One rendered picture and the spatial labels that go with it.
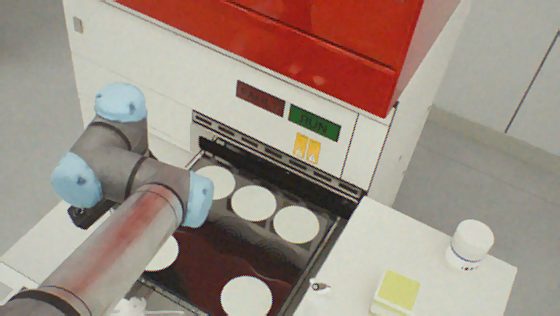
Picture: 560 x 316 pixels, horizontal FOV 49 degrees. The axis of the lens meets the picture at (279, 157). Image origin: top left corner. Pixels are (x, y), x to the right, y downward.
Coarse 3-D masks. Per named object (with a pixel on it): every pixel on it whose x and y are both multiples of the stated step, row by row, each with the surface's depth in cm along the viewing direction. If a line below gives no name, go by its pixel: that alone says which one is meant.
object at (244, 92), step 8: (240, 88) 133; (248, 88) 132; (240, 96) 134; (248, 96) 133; (256, 96) 132; (264, 96) 131; (264, 104) 132; (272, 104) 131; (280, 104) 130; (280, 112) 132
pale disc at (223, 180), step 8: (208, 168) 144; (216, 168) 144; (224, 168) 144; (208, 176) 142; (216, 176) 142; (224, 176) 143; (232, 176) 143; (216, 184) 141; (224, 184) 141; (232, 184) 141; (216, 192) 139; (224, 192) 139
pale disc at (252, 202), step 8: (240, 192) 140; (248, 192) 140; (256, 192) 140; (264, 192) 141; (232, 200) 138; (240, 200) 138; (248, 200) 139; (256, 200) 139; (264, 200) 139; (272, 200) 139; (232, 208) 137; (240, 208) 137; (248, 208) 137; (256, 208) 137; (264, 208) 138; (272, 208) 138; (240, 216) 135; (248, 216) 135; (256, 216) 136; (264, 216) 136
